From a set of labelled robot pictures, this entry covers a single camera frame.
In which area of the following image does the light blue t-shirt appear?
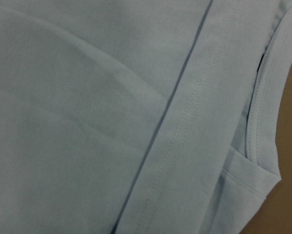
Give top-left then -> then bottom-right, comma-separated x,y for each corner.
0,0 -> 292,234

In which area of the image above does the brown paper table cover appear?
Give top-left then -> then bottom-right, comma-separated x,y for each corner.
242,65 -> 292,234

